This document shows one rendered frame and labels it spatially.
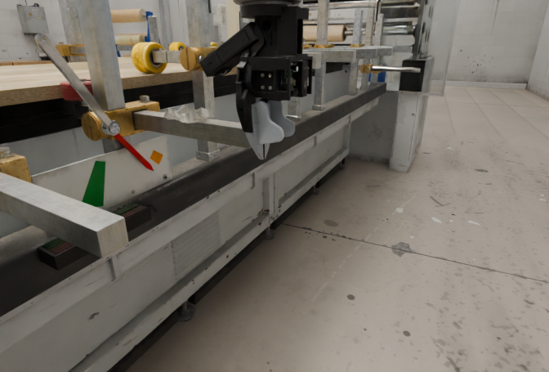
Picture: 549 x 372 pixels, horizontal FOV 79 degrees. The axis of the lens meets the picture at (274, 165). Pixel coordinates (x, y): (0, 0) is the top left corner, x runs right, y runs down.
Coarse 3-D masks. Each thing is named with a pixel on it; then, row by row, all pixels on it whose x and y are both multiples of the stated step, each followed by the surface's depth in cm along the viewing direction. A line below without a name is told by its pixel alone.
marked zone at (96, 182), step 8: (96, 168) 56; (104, 168) 58; (96, 176) 57; (104, 176) 58; (88, 184) 56; (96, 184) 57; (104, 184) 58; (88, 192) 56; (96, 192) 57; (88, 200) 56; (96, 200) 57
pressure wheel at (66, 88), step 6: (84, 78) 67; (60, 84) 65; (66, 84) 64; (84, 84) 65; (90, 84) 65; (66, 90) 65; (72, 90) 64; (90, 90) 65; (66, 96) 65; (72, 96) 65; (78, 96) 65; (84, 102) 68
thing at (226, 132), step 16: (80, 112) 68; (144, 112) 61; (160, 112) 61; (144, 128) 60; (160, 128) 58; (176, 128) 56; (192, 128) 55; (208, 128) 53; (224, 128) 51; (240, 128) 50; (240, 144) 51
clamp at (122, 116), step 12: (132, 108) 60; (144, 108) 63; (156, 108) 65; (84, 120) 57; (96, 120) 55; (120, 120) 59; (132, 120) 61; (96, 132) 56; (120, 132) 59; (132, 132) 61
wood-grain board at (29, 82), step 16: (48, 64) 129; (80, 64) 129; (128, 64) 129; (176, 64) 129; (0, 80) 74; (16, 80) 74; (32, 80) 74; (48, 80) 74; (64, 80) 74; (128, 80) 82; (144, 80) 86; (160, 80) 90; (176, 80) 95; (0, 96) 59; (16, 96) 62; (32, 96) 64; (48, 96) 66
